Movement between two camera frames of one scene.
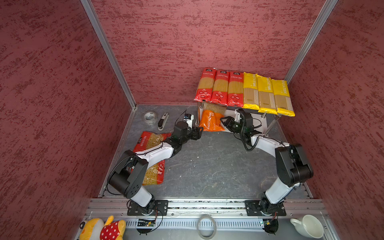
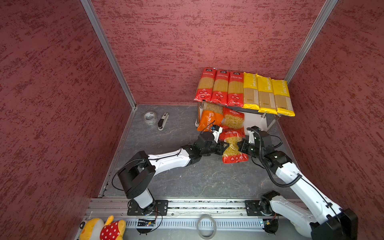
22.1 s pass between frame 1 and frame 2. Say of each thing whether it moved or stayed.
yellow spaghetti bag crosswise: stayed
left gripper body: moved
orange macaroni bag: stayed
